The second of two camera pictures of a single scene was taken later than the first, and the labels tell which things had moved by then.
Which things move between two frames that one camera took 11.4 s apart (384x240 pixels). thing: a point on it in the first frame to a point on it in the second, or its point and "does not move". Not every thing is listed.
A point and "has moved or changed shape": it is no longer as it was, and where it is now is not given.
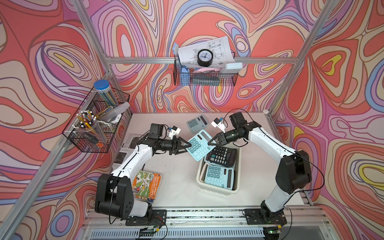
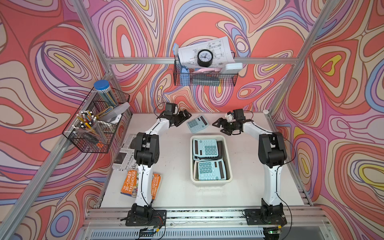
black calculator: [223, 155] has moved or changed shape
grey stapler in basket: [113, 114] does not move
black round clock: [205, 57] does not move
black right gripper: [221, 139] to [220, 120]
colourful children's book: [147, 186] does not move
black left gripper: [175, 146] to [181, 117]
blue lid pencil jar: [102, 86] does not move
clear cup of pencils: [86, 123] does not move
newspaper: [124, 151] does not move
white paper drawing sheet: [220, 47] does not move
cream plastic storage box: [238, 180] to [210, 160]
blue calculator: [197, 123] does not move
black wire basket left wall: [94, 125] does not move
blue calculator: [220, 176] to [207, 170]
